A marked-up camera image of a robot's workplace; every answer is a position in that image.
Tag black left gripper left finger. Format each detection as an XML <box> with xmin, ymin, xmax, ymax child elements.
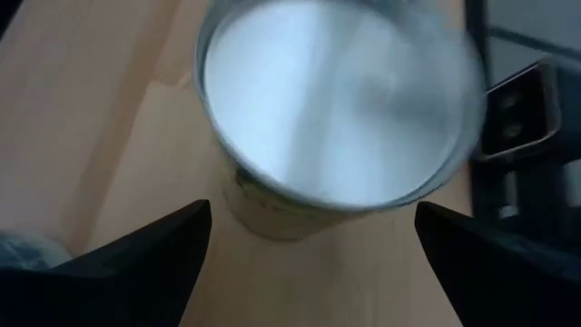
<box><xmin>0</xmin><ymin>198</ymin><xmax>213</xmax><ymax>327</ymax></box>

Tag black metal table frame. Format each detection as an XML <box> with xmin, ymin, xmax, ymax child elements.
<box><xmin>467</xmin><ymin>0</ymin><xmax>581</xmax><ymax>255</ymax></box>

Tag oranges labelled green tin can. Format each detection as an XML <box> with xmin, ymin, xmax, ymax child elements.
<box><xmin>193</xmin><ymin>0</ymin><xmax>487</xmax><ymax>242</ymax></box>

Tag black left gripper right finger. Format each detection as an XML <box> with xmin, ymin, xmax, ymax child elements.
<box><xmin>414</xmin><ymin>201</ymin><xmax>581</xmax><ymax>327</ymax></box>

